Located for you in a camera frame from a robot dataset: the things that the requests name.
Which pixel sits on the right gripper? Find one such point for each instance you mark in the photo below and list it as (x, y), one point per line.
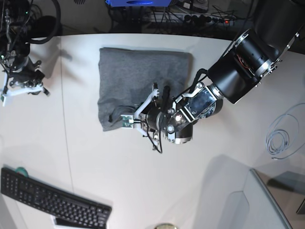
(23, 72)

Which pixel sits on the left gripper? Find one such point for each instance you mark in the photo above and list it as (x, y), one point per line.
(155, 111)

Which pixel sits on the grey t-shirt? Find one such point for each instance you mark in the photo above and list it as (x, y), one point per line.
(127, 78)

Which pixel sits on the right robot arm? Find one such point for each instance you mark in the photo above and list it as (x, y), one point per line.
(15, 41)

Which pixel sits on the green tape roll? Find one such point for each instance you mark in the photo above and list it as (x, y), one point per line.
(22, 171)

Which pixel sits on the round brass object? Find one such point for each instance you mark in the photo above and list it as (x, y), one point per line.
(165, 226)

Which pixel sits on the black computer keyboard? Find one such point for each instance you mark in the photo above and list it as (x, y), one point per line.
(70, 208)

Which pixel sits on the blue base plate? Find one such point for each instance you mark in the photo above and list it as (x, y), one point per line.
(138, 3)

